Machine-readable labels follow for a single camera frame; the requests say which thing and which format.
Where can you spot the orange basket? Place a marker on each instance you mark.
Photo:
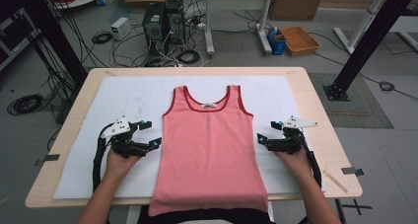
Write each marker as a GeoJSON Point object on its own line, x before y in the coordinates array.
{"type": "Point", "coordinates": [299, 39]}

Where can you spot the person's dark clothing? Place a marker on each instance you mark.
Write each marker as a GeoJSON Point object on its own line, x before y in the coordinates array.
{"type": "Point", "coordinates": [210, 219]}

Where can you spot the light wooden table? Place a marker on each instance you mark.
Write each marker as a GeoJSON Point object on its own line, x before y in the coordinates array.
{"type": "Point", "coordinates": [317, 99]}

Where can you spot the black aluminium post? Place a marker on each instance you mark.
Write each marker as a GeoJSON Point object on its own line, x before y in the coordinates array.
{"type": "Point", "coordinates": [55, 36]}
{"type": "Point", "coordinates": [371, 39]}

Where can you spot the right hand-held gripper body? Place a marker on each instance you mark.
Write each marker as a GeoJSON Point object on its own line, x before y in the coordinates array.
{"type": "Point", "coordinates": [295, 122]}

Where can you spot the black computer tower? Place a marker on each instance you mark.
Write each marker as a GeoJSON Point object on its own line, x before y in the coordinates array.
{"type": "Point", "coordinates": [153, 28]}
{"type": "Point", "coordinates": [175, 20]}

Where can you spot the grey metal rack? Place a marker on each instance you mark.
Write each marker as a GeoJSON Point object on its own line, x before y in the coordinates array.
{"type": "Point", "coordinates": [13, 43]}

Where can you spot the person's right hand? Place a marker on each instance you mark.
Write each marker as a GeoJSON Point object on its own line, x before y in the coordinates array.
{"type": "Point", "coordinates": [295, 164]}

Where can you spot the white foam mat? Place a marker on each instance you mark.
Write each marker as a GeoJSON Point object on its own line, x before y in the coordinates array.
{"type": "Point", "coordinates": [131, 95]}

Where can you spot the blue box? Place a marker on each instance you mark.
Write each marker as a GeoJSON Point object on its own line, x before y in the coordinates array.
{"type": "Point", "coordinates": [277, 44]}

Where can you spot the white power supply box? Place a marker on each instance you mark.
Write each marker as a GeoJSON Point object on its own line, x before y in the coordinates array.
{"type": "Point", "coordinates": [120, 28]}

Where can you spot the black tape strip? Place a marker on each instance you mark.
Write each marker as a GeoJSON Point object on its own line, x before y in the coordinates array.
{"type": "Point", "coordinates": [51, 157]}
{"type": "Point", "coordinates": [351, 171]}

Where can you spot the white metal stand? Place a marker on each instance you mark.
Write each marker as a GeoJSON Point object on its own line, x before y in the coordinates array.
{"type": "Point", "coordinates": [361, 23]}

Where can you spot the person's left hand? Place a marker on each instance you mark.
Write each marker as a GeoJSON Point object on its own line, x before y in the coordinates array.
{"type": "Point", "coordinates": [120, 166]}

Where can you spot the thin wooden stick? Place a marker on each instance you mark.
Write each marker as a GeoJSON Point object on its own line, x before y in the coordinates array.
{"type": "Point", "coordinates": [335, 182]}

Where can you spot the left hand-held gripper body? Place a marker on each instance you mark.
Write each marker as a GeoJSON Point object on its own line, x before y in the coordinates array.
{"type": "Point", "coordinates": [119, 128]}

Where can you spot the grey floor mat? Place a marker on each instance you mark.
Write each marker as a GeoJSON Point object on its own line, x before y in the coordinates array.
{"type": "Point", "coordinates": [361, 105]}

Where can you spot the pink tank top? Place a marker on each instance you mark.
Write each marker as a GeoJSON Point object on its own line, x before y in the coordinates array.
{"type": "Point", "coordinates": [210, 151]}

